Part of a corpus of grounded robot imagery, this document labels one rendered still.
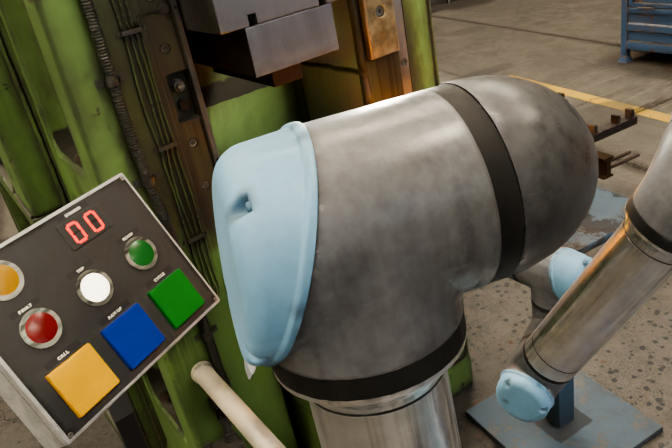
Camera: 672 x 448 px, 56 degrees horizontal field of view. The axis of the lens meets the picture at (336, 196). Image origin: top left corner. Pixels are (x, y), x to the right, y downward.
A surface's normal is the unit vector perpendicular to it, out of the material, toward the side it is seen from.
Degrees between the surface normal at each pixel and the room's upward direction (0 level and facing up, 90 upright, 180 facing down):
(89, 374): 60
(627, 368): 0
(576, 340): 93
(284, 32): 90
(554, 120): 53
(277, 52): 90
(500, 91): 17
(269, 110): 90
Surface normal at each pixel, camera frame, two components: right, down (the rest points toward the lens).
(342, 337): -0.10, 0.37
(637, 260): -0.64, 0.37
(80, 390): 0.66, -0.38
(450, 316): 0.79, 0.04
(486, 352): -0.18, -0.89
